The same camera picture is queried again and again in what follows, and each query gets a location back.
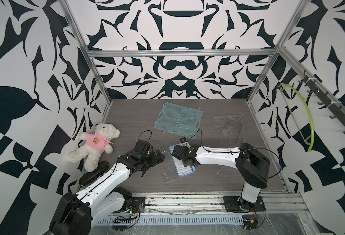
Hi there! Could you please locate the blue geometry set case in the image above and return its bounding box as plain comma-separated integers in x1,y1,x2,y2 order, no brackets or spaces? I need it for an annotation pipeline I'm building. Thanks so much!
169,144,195,177

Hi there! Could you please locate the black glasses case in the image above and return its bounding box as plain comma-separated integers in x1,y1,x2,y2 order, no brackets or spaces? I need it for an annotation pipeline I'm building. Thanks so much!
79,161,110,186

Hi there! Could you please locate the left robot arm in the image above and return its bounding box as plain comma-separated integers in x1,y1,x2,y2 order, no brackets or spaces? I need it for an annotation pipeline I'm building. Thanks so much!
49,140,165,235

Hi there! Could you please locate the black connector left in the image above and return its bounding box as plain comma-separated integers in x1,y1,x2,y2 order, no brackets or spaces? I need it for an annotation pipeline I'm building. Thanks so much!
112,216,137,231

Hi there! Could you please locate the white teddy bear pink shirt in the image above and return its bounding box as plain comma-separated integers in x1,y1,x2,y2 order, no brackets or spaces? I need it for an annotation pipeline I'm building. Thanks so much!
67,123,121,172

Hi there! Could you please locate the black yellow connector right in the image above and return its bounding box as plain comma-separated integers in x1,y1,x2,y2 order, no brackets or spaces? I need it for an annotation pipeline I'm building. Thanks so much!
242,216,259,231

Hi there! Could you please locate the aluminium frame rail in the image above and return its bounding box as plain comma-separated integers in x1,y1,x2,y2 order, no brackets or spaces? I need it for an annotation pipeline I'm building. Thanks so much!
134,192,309,214

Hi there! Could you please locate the black hook rack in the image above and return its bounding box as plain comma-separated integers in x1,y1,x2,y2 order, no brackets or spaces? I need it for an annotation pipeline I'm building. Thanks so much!
300,70,345,135

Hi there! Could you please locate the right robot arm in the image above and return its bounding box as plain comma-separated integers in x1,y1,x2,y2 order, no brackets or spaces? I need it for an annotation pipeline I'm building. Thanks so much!
171,143,270,206

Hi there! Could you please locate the teal ruler set case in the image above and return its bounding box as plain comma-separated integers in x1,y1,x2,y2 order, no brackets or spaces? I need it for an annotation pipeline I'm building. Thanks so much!
154,102,203,140

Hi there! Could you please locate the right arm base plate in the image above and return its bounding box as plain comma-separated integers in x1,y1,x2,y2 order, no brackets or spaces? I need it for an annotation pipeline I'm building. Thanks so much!
223,196,266,213

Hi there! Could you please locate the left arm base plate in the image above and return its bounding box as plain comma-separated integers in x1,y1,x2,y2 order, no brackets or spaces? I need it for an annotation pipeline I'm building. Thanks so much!
121,197,146,213

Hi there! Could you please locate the clear lid of blue case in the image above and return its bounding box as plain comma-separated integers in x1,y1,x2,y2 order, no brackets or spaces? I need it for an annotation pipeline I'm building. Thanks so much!
157,164,178,184

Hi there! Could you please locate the green tube on wall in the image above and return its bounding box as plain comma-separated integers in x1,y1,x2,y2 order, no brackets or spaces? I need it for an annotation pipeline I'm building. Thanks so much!
277,83,315,152

